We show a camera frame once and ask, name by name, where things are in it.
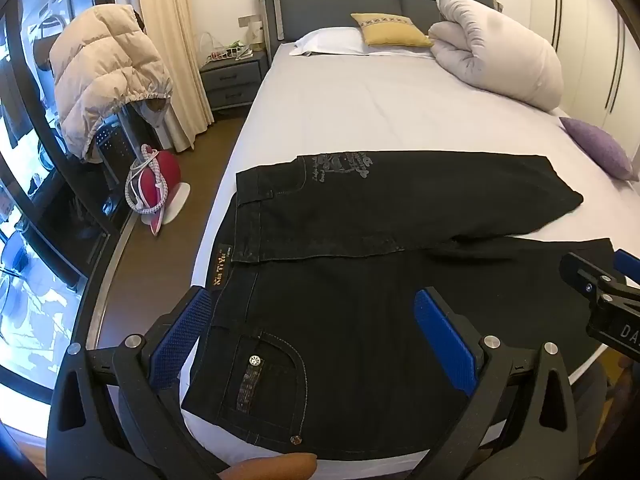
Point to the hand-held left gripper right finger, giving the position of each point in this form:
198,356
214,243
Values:
445,332

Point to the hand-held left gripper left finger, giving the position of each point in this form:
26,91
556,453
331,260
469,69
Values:
180,332

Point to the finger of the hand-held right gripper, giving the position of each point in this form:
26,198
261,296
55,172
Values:
582,272
630,267

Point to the black denim pants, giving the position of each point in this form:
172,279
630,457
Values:
350,285

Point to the person's left hand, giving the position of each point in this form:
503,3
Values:
280,466

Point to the purple cushion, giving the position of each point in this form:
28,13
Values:
600,147

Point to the red garment steamer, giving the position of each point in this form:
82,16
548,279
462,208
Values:
162,175

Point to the large glass window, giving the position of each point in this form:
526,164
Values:
35,210

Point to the black perforated chair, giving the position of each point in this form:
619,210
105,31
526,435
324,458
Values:
115,147

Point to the bed with white sheet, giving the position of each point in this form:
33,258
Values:
380,110

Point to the rolled white duvet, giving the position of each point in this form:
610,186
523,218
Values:
500,55

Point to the grey nightstand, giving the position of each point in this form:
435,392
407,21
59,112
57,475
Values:
232,82

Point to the white wardrobe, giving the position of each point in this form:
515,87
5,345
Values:
585,15

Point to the beige puffer jacket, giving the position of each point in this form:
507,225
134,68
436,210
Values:
105,75

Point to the cream curtain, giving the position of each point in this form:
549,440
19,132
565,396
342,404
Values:
170,35

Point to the yellow patterned pillow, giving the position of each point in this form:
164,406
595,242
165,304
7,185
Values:
390,29

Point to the white pillow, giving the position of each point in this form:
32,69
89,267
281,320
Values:
330,41

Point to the wall socket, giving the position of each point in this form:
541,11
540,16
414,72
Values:
248,20

